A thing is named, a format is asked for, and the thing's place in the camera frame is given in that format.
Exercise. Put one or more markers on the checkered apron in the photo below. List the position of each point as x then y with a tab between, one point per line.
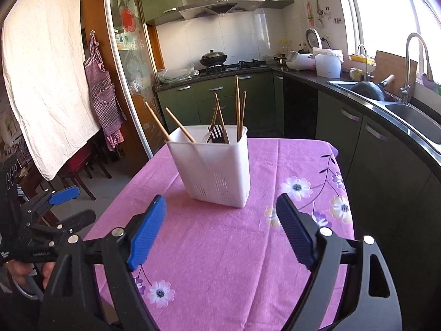
103	96

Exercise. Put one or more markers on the gas stove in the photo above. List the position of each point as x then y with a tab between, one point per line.
248	65

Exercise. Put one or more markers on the small metal pot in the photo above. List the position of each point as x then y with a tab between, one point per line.
280	58

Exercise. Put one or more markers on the black fork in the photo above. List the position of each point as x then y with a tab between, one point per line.
220	138

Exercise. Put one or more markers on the hanging wall ornament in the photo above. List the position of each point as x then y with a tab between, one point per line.
310	13

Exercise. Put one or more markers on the white hanging cloth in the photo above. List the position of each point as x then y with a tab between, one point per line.
44	76

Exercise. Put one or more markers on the green lower kitchen cabinets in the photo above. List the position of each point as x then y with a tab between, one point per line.
206	93

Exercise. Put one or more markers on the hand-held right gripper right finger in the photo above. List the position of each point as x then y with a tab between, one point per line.
296	231

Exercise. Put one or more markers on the white plastic bucket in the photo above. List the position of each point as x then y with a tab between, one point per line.
327	65

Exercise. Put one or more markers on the wooden cutting board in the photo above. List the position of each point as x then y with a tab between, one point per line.
396	65

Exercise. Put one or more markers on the pink floral tablecloth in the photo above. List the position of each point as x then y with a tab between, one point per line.
213	248

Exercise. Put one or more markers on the tall metal faucet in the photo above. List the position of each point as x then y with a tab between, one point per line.
407	69

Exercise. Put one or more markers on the yellow rack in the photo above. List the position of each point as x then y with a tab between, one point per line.
358	58

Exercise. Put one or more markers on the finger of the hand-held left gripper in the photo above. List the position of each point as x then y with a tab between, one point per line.
81	219
63	194

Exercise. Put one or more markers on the plastic bag of vegetables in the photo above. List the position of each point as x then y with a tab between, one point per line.
174	75

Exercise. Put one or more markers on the stainless steel sink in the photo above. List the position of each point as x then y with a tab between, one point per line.
410	117

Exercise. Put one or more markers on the window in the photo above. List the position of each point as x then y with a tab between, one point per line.
386	7

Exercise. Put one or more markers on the black wok with lid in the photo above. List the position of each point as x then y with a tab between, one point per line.
213	58

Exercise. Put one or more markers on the white plastic utensil holder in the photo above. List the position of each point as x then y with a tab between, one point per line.
213	165

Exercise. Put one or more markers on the white rice cooker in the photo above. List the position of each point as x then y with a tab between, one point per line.
299	62

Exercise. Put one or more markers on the white mug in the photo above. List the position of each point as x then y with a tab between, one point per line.
355	74

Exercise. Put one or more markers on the dark red wooden stool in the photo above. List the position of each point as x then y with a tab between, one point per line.
74	169

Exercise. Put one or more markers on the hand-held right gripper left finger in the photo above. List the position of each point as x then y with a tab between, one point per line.
146	234

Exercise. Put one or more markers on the person's left hand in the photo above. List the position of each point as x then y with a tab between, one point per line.
20	269

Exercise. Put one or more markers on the small metal faucet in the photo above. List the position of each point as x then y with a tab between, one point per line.
366	65

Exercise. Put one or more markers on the wooden chopstick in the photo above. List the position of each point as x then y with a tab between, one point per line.
222	120
237	100
179	123
242	107
212	126
156	120

